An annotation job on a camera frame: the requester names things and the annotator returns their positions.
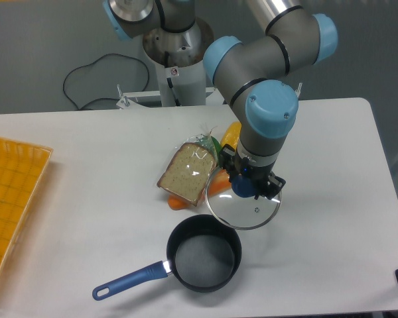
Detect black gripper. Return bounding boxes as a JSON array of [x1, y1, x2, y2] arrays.
[[219, 144, 286, 200]]

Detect glass lid blue knob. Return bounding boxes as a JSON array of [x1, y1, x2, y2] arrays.
[[204, 168, 282, 231]]

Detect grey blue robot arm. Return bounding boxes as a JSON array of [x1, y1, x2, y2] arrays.
[[103, 1, 338, 199]]

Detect orange carrot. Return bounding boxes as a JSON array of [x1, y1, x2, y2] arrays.
[[167, 171, 231, 211]]

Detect green leafy vegetable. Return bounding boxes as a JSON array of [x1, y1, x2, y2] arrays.
[[202, 134, 222, 166]]

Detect yellow bell pepper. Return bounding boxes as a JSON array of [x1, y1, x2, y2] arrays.
[[220, 121, 241, 150]]

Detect wrapped bread slice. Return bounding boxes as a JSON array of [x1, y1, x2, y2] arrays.
[[157, 131, 218, 206]]

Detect orange plastic basket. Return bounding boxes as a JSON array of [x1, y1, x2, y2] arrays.
[[0, 137, 53, 275]]

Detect black saucepan blue handle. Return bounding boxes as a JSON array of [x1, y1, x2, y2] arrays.
[[92, 215, 242, 301]]

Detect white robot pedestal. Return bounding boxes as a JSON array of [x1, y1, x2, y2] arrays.
[[115, 16, 226, 109]]

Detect black floor cable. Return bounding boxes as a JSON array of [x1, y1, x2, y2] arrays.
[[62, 53, 150, 111]]

